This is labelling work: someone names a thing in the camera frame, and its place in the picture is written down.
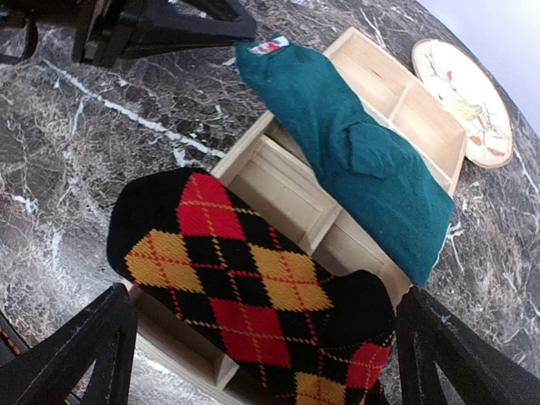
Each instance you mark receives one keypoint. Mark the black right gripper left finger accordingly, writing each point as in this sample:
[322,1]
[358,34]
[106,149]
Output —
[101,336]

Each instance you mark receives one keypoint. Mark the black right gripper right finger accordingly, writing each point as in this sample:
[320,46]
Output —
[431,338]

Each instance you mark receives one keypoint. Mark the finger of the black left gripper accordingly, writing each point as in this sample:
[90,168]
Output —
[111,30]

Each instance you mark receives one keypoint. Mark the black red yellow argyle sock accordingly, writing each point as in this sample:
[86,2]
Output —
[303,333]

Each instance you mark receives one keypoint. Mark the dark green sock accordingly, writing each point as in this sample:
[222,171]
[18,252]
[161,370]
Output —
[375,174]

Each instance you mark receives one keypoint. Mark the wooden compartment box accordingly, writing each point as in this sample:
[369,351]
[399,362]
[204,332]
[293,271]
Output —
[267,169]

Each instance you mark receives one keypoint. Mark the bird pattern ceramic plate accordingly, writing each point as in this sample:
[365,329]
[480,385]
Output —
[464,90]

